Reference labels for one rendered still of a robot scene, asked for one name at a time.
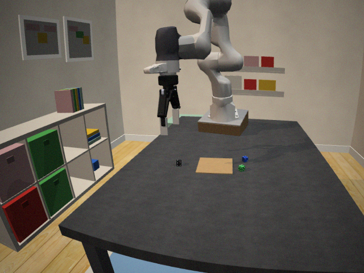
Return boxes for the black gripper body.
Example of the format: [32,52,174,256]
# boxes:
[158,75,179,98]

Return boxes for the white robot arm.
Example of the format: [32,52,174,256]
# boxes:
[143,0,243,122]

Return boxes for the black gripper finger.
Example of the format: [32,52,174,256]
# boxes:
[170,85,180,125]
[157,89,173,135]

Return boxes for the tan square mat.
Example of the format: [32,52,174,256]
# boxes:
[196,158,233,175]

